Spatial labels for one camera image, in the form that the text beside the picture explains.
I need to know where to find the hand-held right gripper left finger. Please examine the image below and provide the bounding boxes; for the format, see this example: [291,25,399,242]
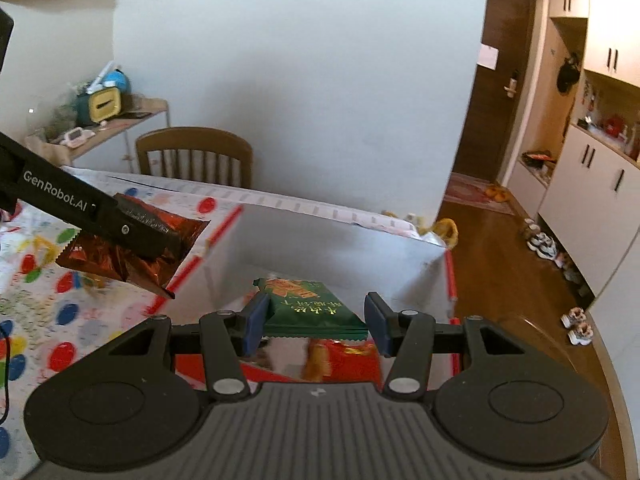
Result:
[107,291,273,401]

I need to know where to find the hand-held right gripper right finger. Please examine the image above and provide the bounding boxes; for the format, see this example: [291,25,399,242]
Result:
[364,291,531,401]

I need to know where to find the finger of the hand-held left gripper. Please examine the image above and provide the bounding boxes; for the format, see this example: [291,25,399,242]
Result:
[116,194,176,235]
[112,220,182,263]

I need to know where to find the red-brown foil snack packet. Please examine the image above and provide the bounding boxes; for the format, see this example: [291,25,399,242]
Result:
[55,192,211,301]

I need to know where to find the red fried snack packet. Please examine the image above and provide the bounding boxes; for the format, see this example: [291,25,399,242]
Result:
[305,337,383,383]

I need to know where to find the green snack packet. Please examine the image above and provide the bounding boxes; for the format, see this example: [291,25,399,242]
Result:
[252,277,368,341]

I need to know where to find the red cardboard box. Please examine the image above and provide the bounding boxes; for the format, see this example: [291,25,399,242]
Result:
[150,202,463,391]

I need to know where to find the pink white timer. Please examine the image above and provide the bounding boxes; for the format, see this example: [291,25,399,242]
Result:
[60,127,96,147]

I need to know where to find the white side cabinet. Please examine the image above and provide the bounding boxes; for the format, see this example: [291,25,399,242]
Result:
[25,97,171,176]

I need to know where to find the wooden chair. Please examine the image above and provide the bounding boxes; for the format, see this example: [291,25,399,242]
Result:
[136,127,254,188]

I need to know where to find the teal yellow tissue box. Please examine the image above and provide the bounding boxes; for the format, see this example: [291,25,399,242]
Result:
[75,85,126,126]

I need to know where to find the balloon print tablecloth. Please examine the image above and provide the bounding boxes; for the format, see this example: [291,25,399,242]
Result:
[0,166,451,480]

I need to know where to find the yellow bag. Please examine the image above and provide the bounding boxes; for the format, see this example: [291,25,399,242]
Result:
[417,217,458,251]

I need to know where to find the white tube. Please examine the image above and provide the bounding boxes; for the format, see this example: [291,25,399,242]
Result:
[86,60,117,95]

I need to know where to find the blue round toy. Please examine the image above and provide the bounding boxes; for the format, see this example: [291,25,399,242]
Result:
[102,71,133,96]

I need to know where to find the patterned door rug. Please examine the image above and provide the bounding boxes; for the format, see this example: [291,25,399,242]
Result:
[445,172,516,216]

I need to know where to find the pair of shoes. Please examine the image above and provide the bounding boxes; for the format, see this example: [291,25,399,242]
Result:
[522,217,561,261]

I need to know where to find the white sneakers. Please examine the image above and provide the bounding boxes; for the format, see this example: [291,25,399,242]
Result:
[560,307,596,346]

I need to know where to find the brown door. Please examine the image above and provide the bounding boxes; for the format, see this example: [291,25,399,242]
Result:
[452,0,543,183]

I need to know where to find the white paper note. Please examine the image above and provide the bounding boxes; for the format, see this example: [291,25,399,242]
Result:
[477,45,501,71]

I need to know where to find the dark hanging hat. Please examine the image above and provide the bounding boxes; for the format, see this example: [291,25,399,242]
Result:
[556,52,583,95]

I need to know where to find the grey wall cabinet unit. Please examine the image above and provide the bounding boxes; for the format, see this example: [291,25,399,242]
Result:
[505,0,640,311]

